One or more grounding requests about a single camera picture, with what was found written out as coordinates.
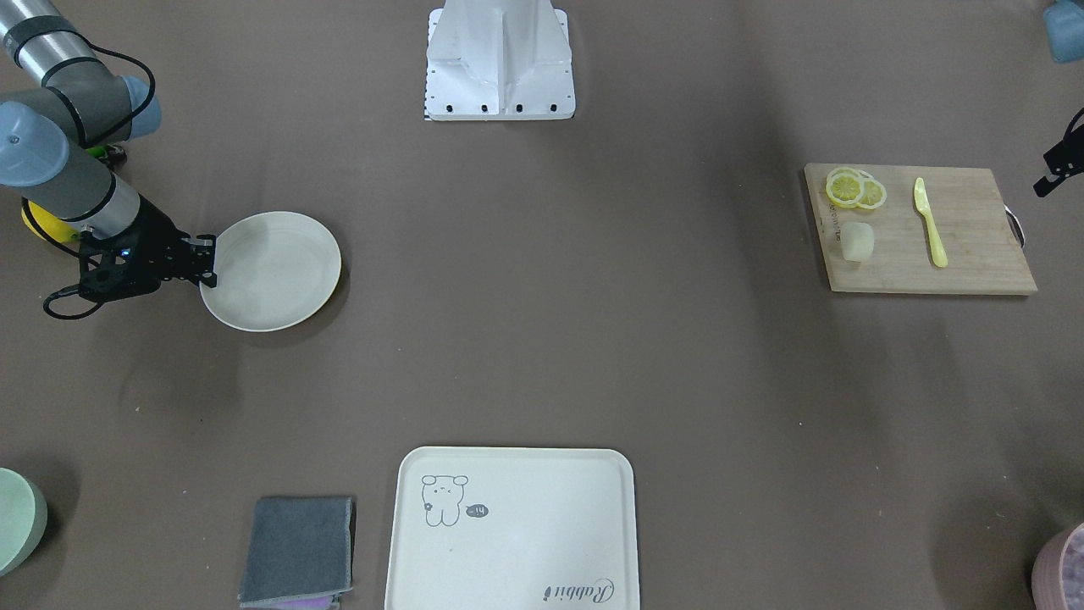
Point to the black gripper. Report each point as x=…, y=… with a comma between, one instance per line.
x=156, y=235

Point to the black gripper at edge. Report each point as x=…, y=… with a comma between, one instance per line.
x=1055, y=163

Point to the cream round plate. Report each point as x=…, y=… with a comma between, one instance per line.
x=274, y=269

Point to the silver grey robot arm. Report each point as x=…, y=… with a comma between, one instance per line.
x=77, y=105

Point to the blue robot arm joint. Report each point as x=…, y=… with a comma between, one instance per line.
x=1064, y=26

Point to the white bun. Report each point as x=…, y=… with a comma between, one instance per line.
x=857, y=242

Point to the cream rectangular tray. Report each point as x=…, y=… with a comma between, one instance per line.
x=514, y=528

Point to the wooden cutting board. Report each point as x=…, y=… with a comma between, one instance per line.
x=983, y=257

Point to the yellow lemon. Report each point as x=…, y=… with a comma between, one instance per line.
x=47, y=226

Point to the yellow plastic knife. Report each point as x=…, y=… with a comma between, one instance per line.
x=923, y=207

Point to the lemon slice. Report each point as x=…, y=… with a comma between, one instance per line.
x=873, y=193
x=845, y=187

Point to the grey folded cloth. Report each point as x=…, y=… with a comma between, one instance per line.
x=300, y=546

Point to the green bowl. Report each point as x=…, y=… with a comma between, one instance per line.
x=23, y=519

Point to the purple cloth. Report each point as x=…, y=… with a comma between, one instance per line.
x=330, y=601

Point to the pink bowl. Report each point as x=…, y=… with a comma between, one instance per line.
x=1057, y=574

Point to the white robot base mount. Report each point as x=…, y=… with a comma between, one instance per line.
x=498, y=60

